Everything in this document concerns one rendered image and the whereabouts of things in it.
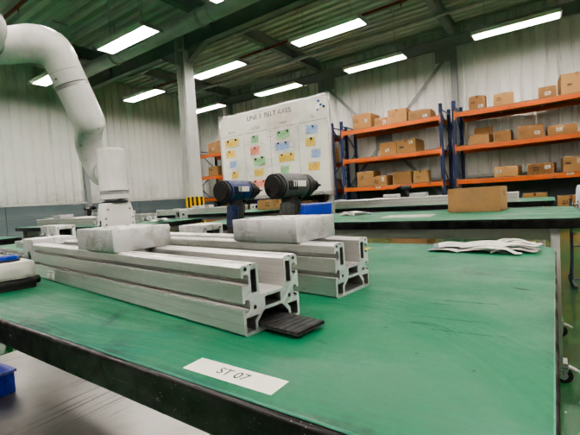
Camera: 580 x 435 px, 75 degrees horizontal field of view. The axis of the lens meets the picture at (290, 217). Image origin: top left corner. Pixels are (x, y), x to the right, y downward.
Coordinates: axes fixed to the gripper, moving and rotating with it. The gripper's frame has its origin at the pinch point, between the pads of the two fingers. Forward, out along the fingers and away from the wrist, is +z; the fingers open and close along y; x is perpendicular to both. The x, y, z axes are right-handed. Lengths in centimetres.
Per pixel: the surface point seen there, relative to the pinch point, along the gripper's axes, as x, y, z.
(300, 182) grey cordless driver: 60, -17, -16
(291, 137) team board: -144, -255, -76
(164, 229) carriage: 52, 15, -9
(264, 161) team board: -181, -250, -54
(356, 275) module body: 84, -2, 1
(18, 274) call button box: 20.4, 31.2, -0.3
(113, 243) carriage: 52, 25, -7
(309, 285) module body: 79, 5, 1
